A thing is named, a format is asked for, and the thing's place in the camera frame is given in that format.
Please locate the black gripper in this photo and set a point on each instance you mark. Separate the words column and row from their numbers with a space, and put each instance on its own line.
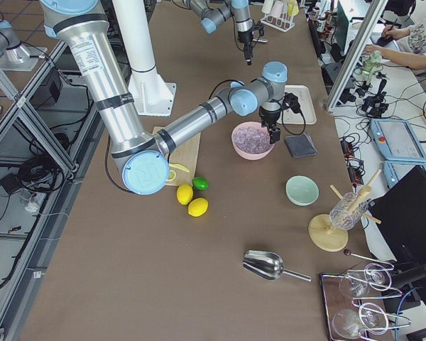
column 269, row 115
column 244, row 37

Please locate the pile of ice cubes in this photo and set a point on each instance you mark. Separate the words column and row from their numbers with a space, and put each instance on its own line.
column 250, row 139

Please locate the white cup rack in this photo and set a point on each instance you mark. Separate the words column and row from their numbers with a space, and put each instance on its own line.
column 280, row 14

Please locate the wooden cup stand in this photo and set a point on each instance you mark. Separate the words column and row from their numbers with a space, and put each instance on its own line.
column 330, row 238

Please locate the steel ice scoop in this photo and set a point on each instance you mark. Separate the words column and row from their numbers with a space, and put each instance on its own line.
column 269, row 265

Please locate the pink bowl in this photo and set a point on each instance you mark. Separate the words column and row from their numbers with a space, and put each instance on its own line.
column 248, row 156

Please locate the grey folded cloth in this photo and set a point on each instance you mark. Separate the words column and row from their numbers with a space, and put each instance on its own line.
column 300, row 146

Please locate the cream rabbit tray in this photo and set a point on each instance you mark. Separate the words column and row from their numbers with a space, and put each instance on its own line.
column 304, row 98

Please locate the green ceramic bowl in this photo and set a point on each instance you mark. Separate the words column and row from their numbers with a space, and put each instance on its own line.
column 301, row 190

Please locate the green lime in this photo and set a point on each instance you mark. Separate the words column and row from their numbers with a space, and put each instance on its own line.
column 200, row 183

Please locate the wooden cutting board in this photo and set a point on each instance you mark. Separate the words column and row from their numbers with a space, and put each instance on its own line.
column 186, row 156

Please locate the yellow plastic knife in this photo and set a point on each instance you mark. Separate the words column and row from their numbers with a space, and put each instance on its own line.
column 180, row 167

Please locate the yellow lemon near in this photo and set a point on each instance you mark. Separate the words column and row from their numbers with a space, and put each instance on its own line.
column 198, row 207

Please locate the yellow lemon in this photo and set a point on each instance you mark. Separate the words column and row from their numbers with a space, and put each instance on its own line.
column 184, row 194
column 198, row 207

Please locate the yellow lemon far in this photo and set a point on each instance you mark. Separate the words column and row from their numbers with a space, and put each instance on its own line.
column 184, row 194

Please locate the clear textured glass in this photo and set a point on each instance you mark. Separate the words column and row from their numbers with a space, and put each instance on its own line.
column 343, row 217

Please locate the lemon half slice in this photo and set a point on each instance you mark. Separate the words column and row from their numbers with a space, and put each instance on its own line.
column 172, row 175

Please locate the blue teach pendant far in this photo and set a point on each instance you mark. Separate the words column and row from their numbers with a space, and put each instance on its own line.
column 397, row 141

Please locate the blue teach pendant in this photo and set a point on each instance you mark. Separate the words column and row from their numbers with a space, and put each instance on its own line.
column 393, row 171
column 397, row 141

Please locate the blue teach pendant near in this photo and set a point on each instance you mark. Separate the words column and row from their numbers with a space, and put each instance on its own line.
column 393, row 171

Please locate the person in white shirt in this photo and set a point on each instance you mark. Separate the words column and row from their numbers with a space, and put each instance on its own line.
column 412, row 46

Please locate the wine glass upper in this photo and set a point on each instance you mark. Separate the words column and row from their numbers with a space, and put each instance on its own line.
column 366, row 283

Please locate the wine glass lower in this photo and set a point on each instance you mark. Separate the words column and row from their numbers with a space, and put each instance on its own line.
column 369, row 320

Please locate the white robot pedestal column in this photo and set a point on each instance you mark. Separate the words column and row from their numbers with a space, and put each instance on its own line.
column 152, row 95

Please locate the aluminium frame post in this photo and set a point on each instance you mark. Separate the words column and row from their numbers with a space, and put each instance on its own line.
column 373, row 14

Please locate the wire wine glass rack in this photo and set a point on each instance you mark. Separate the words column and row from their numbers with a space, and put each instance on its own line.
column 334, row 301

